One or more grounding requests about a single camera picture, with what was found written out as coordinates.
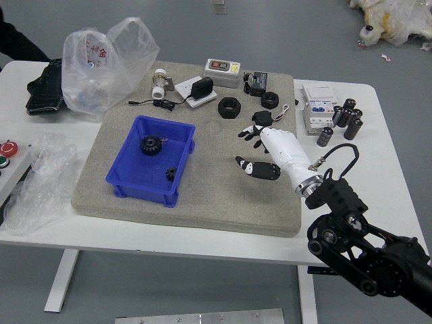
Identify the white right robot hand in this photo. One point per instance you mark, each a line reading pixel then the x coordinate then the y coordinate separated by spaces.
pixel 287 152

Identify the small black gear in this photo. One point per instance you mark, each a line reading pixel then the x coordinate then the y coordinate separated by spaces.
pixel 171 174

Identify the big black gear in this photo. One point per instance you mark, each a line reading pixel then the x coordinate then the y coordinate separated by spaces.
pixel 150 146

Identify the blue plastic box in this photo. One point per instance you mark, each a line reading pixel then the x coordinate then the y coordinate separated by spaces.
pixel 135 172

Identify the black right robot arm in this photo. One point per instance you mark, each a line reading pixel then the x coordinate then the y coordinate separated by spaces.
pixel 388 270

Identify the small black round nut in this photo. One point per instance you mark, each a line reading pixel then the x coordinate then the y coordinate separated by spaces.
pixel 270 100

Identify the large black hex nut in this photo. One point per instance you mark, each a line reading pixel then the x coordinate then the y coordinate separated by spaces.
pixel 229 108

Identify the grey push-button control box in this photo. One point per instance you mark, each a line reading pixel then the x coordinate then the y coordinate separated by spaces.
pixel 10 175

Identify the black cylindrical capacitor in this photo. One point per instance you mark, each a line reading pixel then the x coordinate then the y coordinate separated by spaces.
pixel 347 118
pixel 324 137
pixel 357 113
pixel 337 116
pixel 349 103

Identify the white circuit breaker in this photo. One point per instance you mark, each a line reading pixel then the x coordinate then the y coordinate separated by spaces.
pixel 317 103

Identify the large dark brown capacitor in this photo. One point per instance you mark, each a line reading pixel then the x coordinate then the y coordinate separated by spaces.
pixel 352 130

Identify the black module green terminal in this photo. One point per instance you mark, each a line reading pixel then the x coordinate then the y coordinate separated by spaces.
pixel 258 83

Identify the grey-brown mat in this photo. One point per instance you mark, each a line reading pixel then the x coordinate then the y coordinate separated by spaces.
pixel 209 202

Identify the black power adapter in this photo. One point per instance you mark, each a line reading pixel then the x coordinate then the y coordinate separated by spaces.
pixel 202 87

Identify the black table control panel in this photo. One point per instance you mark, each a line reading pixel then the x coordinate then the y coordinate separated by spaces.
pixel 317 270

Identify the small white scrap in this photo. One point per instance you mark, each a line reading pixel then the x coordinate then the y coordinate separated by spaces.
pixel 386 57

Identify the brass valve white fittings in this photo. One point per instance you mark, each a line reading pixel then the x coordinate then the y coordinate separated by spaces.
pixel 159 82

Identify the white table leg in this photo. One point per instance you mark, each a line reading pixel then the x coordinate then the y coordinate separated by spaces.
pixel 60 283
pixel 308 297

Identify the clear item on floor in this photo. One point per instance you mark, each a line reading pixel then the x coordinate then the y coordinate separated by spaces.
pixel 218 6

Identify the plush toy in plastic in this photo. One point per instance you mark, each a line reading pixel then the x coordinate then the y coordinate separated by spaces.
pixel 395 20

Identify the white plastic bag red print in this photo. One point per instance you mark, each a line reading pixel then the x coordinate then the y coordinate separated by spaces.
pixel 101 77

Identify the crumpled clear plastic bag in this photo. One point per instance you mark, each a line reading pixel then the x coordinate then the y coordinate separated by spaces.
pixel 40 182

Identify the black case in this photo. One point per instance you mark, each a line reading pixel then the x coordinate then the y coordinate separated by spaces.
pixel 44 94

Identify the person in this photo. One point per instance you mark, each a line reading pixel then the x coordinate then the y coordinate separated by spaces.
pixel 20 44

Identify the grey switch box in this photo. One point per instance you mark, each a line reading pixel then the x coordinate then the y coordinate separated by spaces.
pixel 222 74

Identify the white wall socket plate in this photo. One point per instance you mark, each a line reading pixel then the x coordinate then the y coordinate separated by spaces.
pixel 184 88

